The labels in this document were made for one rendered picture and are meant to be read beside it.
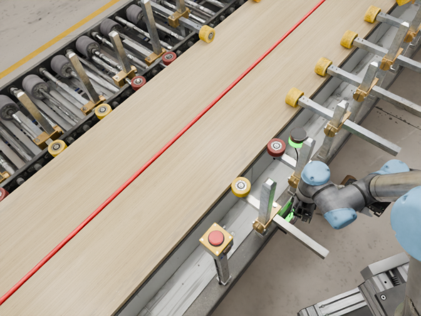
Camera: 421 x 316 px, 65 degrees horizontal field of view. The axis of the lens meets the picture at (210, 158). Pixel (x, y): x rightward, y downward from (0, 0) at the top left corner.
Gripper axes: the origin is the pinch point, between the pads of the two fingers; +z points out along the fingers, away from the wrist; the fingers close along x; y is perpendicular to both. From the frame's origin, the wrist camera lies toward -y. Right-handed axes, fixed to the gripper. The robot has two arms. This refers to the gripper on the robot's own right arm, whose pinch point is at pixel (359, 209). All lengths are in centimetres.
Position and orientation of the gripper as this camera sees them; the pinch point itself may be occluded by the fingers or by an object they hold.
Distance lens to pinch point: 150.2
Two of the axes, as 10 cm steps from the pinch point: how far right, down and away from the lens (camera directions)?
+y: 7.5, 5.2, -4.1
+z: 0.9, 5.3, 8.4
